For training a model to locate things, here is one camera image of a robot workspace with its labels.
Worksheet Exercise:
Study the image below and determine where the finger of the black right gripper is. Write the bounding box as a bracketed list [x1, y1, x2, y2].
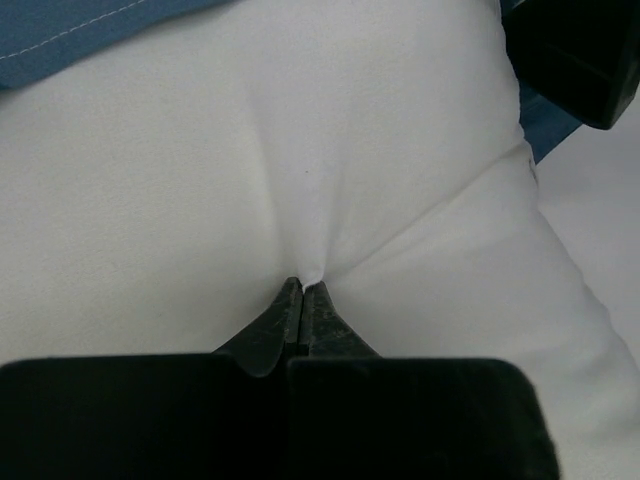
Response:
[502, 0, 639, 130]

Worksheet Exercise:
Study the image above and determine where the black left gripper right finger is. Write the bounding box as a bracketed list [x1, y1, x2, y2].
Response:
[287, 284, 560, 479]

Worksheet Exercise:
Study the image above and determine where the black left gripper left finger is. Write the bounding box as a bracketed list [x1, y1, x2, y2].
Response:
[1, 278, 303, 479]

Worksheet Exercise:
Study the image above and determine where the white pillow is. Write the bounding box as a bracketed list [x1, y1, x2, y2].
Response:
[1, 1, 639, 479]

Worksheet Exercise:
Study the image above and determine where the blue letter-print pillowcase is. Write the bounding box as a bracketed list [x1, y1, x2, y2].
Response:
[1, 0, 582, 164]

